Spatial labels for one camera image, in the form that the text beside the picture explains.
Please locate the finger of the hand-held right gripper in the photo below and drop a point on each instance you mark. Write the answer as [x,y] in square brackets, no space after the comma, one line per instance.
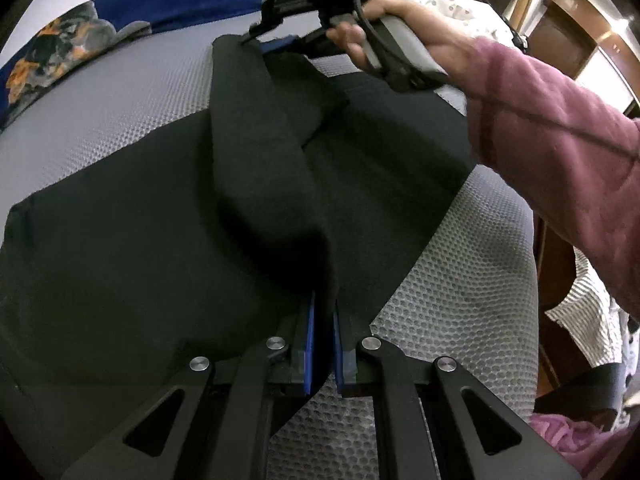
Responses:
[275,2]
[315,40]

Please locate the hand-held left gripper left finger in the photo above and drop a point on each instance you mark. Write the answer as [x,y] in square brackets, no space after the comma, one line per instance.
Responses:
[310,350]

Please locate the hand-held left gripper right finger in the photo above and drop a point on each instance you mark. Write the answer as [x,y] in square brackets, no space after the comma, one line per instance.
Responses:
[341,355]

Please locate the black pants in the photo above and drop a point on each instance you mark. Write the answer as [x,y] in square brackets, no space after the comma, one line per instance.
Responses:
[150,235]

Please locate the person's right forearm pink sleeve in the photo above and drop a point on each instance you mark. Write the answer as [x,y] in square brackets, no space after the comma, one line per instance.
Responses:
[550,160]

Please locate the person's right hand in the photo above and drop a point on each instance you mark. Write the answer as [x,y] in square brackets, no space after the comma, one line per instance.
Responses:
[440,35]

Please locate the blue floral printed blanket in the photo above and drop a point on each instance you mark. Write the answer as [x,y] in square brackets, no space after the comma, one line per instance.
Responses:
[200,5]

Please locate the white dotted cloth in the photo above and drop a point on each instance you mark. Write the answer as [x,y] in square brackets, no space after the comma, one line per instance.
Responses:
[475,15]

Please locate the grey mesh mat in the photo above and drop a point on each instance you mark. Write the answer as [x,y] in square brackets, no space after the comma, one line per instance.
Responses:
[450,300]

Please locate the brown wooden cabinet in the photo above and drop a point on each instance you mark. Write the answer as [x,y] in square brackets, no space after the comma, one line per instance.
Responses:
[565,20]

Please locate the white thin striped cloth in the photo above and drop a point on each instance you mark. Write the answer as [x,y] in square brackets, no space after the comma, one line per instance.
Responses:
[585,310]

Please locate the pink fleece clothing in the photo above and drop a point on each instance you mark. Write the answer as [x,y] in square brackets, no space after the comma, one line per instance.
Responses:
[575,445]

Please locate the black cloth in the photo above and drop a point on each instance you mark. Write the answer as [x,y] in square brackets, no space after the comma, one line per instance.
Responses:
[590,390]

